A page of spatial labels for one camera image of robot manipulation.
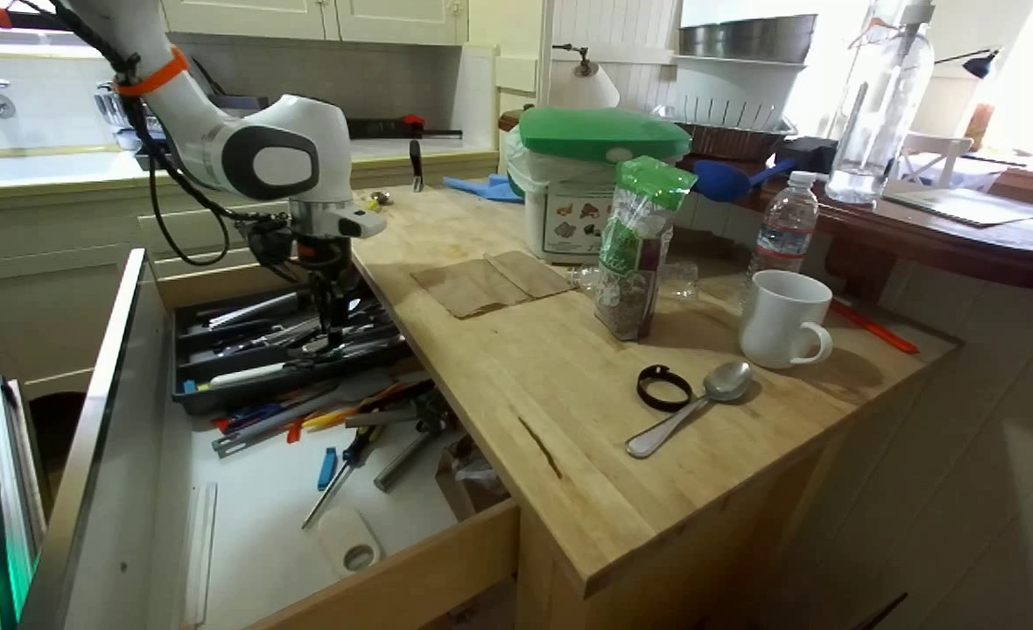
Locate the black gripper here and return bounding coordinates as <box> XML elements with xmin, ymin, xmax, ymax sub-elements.
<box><xmin>267</xmin><ymin>230</ymin><xmax>359</xmax><ymax>344</ymax></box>

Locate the black cutlery holder tray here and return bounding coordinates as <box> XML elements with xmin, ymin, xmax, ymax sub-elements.
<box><xmin>167</xmin><ymin>279</ymin><xmax>418</xmax><ymax>421</ymax></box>

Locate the white cabinet drawer front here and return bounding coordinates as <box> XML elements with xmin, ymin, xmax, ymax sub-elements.
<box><xmin>138</xmin><ymin>201</ymin><xmax>307</xmax><ymax>266</ymax></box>

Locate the open wooden drawer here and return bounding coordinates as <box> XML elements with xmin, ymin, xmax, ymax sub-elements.
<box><xmin>22</xmin><ymin>241</ymin><xmax>523</xmax><ymax>630</ymax></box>

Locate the orange pen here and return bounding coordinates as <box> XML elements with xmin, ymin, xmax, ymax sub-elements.
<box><xmin>285</xmin><ymin>375</ymin><xmax>438</xmax><ymax>447</ymax></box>

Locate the grey spatula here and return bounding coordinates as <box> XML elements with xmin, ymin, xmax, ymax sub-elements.
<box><xmin>211</xmin><ymin>367</ymin><xmax>394</xmax><ymax>463</ymax></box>

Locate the brown paper mat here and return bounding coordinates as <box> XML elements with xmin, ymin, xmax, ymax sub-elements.
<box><xmin>406</xmin><ymin>244</ymin><xmax>581</xmax><ymax>323</ymax></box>

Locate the black metal hand tool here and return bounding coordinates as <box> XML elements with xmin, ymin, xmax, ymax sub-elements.
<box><xmin>371</xmin><ymin>398</ymin><xmax>464</xmax><ymax>496</ymax></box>

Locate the blue cloth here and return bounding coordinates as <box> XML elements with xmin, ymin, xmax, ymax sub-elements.
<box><xmin>440</xmin><ymin>172</ymin><xmax>530</xmax><ymax>210</ymax></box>

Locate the white plastic board with hole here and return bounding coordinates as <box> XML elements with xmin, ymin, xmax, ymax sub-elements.
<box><xmin>312</xmin><ymin>504</ymin><xmax>391</xmax><ymax>582</ymax></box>

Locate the white bin with green lid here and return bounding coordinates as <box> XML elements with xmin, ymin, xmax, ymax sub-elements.
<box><xmin>501</xmin><ymin>103</ymin><xmax>698</xmax><ymax>270</ymax></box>

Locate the tall glass spice jar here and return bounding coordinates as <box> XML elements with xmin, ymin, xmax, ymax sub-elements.
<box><xmin>588</xmin><ymin>153</ymin><xmax>699</xmax><ymax>348</ymax></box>

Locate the white dome lamp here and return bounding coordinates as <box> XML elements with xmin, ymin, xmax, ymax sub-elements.
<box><xmin>551</xmin><ymin>41</ymin><xmax>622</xmax><ymax>116</ymax></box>

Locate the small clear glass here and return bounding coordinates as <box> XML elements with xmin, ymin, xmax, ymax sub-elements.
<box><xmin>659</xmin><ymin>255</ymin><xmax>705</xmax><ymax>306</ymax></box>

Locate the metal spoon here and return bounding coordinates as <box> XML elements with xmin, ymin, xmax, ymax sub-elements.
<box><xmin>622</xmin><ymin>357</ymin><xmax>759</xmax><ymax>463</ymax></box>

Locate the blue round dish scrubber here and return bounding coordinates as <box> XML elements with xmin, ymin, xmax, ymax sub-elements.
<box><xmin>691</xmin><ymin>153</ymin><xmax>802</xmax><ymax>210</ymax></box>

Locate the black mounting rod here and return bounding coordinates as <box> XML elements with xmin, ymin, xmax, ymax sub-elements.
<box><xmin>0</xmin><ymin>3</ymin><xmax>73</xmax><ymax>40</ymax></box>

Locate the white ceramic mug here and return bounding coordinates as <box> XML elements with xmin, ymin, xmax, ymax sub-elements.
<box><xmin>736</xmin><ymin>266</ymin><xmax>839</xmax><ymax>375</ymax></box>

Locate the white dish rack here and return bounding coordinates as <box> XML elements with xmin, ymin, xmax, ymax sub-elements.
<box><xmin>661</xmin><ymin>59</ymin><xmax>811</xmax><ymax>137</ymax></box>

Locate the small plastic water bottle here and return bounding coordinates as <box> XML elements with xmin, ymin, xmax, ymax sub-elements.
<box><xmin>749</xmin><ymin>169</ymin><xmax>831</xmax><ymax>279</ymax></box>

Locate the metal pot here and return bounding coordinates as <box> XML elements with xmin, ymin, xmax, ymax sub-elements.
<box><xmin>676</xmin><ymin>11</ymin><xmax>823</xmax><ymax>67</ymax></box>

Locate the red pen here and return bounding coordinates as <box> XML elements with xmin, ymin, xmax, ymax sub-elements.
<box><xmin>825</xmin><ymin>293</ymin><xmax>923</xmax><ymax>361</ymax></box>

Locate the tall clear pump bottle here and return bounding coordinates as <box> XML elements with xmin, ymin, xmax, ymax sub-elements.
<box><xmin>825</xmin><ymin>0</ymin><xmax>940</xmax><ymax>210</ymax></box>

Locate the brown wooden counter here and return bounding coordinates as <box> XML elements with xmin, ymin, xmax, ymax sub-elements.
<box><xmin>811</xmin><ymin>172</ymin><xmax>1033</xmax><ymax>299</ymax></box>

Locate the grey papers stack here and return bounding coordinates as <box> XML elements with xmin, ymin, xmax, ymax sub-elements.
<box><xmin>878</xmin><ymin>179</ymin><xmax>1033</xmax><ymax>230</ymax></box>

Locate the black desk lamp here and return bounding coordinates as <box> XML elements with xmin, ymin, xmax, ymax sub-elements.
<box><xmin>933</xmin><ymin>46</ymin><xmax>1006</xmax><ymax>84</ymax></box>

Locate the white handled knife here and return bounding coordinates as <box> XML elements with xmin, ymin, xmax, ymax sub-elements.
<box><xmin>193</xmin><ymin>353</ymin><xmax>345</xmax><ymax>395</ymax></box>

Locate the yellow handled ice cream scoop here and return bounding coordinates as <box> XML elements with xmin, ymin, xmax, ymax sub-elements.
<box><xmin>354</xmin><ymin>187</ymin><xmax>394</xmax><ymax>221</ymax></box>

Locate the black handled screwdriver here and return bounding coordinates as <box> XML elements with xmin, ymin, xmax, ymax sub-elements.
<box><xmin>296</xmin><ymin>424</ymin><xmax>391</xmax><ymax>537</ymax></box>

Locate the white wall cabinet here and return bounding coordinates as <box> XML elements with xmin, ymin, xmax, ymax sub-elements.
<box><xmin>161</xmin><ymin>0</ymin><xmax>471</xmax><ymax>49</ymax></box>

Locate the black ring band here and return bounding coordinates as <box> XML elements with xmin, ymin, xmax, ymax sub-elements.
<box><xmin>633</xmin><ymin>361</ymin><xmax>698</xmax><ymax>416</ymax></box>

